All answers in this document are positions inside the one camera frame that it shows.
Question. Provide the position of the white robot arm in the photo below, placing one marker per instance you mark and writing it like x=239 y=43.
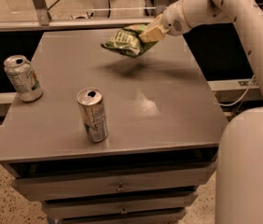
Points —
x=239 y=170

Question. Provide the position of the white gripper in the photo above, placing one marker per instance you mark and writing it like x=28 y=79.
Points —
x=173 y=20

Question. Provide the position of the top grey drawer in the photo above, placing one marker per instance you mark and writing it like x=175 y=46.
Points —
x=94 y=184

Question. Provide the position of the green jalapeno chip bag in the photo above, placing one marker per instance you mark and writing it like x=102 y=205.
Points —
x=126 y=41

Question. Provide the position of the metal window frame rail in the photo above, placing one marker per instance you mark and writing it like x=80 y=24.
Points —
x=45 y=15

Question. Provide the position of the silver redbull can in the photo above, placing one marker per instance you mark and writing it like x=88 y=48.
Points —
x=91 y=107

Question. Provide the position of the grey drawer cabinet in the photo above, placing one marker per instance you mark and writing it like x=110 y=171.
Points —
x=160 y=111

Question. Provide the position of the grey drawer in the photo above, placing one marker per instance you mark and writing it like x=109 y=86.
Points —
x=94 y=184
x=120 y=206
x=144 y=217

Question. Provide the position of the middle grey drawer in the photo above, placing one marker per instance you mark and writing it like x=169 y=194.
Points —
x=120 y=206

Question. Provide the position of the white green soda can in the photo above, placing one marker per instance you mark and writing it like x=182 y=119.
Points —
x=22 y=76

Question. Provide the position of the bottom grey drawer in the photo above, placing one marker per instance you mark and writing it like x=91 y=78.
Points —
x=144 y=217

